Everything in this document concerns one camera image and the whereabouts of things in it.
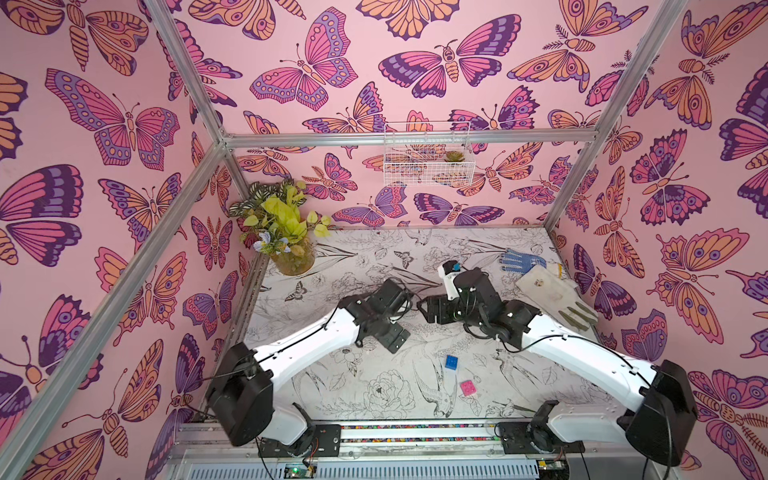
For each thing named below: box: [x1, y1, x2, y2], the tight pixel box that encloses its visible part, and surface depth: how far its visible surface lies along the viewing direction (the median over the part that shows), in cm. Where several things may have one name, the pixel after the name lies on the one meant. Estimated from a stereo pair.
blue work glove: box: [499, 248, 547, 275], surface depth 112 cm
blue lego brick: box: [445, 355, 458, 371], surface depth 87 cm
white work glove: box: [515, 264, 599, 331], surface depth 102 cm
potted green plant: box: [229, 178, 332, 276], surface depth 99 cm
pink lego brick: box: [460, 380, 477, 396], surface depth 82 cm
